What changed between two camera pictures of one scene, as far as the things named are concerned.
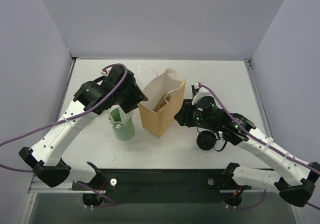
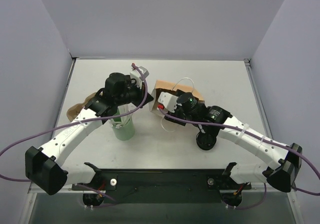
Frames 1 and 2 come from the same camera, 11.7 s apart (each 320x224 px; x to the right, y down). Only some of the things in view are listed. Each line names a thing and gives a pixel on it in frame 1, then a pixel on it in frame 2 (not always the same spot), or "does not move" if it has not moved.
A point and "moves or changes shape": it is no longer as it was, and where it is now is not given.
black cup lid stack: (206, 140) does not move
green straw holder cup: (125, 131) does not move
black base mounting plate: (165, 186) does not move
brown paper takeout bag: (165, 94) moves or changes shape
